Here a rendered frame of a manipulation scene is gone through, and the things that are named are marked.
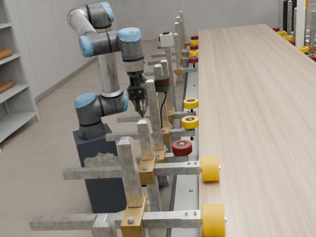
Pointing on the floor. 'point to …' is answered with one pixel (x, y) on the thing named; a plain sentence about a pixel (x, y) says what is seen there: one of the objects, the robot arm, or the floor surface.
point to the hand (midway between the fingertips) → (142, 112)
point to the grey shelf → (21, 87)
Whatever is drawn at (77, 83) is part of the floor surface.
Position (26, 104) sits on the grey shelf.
